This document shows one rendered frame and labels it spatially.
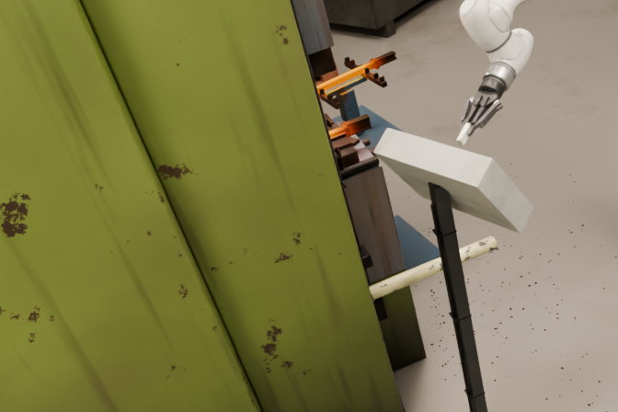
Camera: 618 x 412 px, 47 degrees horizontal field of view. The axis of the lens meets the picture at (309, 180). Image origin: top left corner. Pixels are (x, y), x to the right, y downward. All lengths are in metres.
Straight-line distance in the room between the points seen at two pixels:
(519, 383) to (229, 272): 1.25
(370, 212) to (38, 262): 1.09
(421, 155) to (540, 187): 1.88
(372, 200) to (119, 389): 0.97
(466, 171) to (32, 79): 0.99
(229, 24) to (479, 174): 0.68
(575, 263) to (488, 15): 1.32
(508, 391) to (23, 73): 1.96
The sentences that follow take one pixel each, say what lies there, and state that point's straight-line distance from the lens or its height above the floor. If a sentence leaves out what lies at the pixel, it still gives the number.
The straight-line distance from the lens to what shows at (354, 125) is 2.35.
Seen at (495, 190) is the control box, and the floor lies 1.11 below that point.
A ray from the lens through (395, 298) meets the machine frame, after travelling 2.61.
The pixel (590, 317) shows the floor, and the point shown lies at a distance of 2.97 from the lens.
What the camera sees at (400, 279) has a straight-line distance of 2.25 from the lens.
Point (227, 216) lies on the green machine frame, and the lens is 1.86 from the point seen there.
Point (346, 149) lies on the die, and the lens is 2.28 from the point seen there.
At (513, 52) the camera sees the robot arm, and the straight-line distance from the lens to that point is 2.32.
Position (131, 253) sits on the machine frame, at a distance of 1.76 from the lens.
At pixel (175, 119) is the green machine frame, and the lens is 1.72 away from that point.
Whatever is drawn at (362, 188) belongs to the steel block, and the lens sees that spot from 2.29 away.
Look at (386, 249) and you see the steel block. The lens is 2.46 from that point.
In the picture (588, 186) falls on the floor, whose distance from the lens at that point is 3.62.
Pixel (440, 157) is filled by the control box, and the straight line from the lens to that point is 1.77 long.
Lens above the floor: 2.14
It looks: 32 degrees down
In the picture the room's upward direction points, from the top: 17 degrees counter-clockwise
